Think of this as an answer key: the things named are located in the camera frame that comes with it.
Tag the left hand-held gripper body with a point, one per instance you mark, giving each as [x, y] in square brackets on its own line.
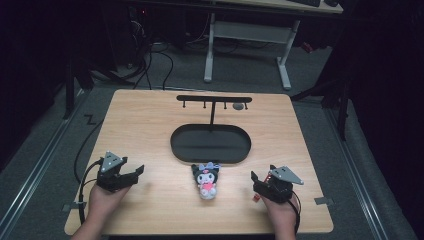
[111, 162]

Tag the black keyboard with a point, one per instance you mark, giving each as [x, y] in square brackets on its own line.
[305, 2]

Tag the black metal stand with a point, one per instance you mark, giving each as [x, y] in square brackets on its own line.
[340, 106]
[70, 86]

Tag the grey tape piece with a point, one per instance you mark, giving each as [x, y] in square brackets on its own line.
[323, 201]
[74, 206]

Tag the black hook rack with tray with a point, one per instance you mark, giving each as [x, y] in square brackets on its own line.
[210, 146]

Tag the black computer tower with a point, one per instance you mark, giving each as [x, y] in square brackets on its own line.
[138, 33]

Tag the person's left hand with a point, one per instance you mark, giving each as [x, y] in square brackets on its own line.
[105, 201]

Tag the white frame desk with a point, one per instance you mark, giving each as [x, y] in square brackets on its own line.
[250, 31]

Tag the person's right hand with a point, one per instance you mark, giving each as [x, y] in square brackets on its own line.
[281, 213]

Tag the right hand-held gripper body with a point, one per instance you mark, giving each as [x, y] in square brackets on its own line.
[285, 175]

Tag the grey round table grommet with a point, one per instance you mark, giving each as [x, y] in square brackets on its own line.
[238, 106]

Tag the metal floor rail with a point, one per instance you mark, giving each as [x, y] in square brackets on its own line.
[36, 170]
[356, 176]

